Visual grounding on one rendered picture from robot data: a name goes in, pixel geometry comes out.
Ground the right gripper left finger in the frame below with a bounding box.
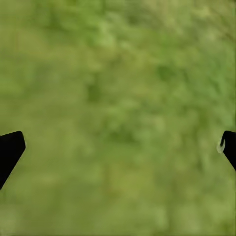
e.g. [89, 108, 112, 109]
[0, 131, 26, 190]

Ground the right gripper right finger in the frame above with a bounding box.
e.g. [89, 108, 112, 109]
[217, 131, 236, 170]

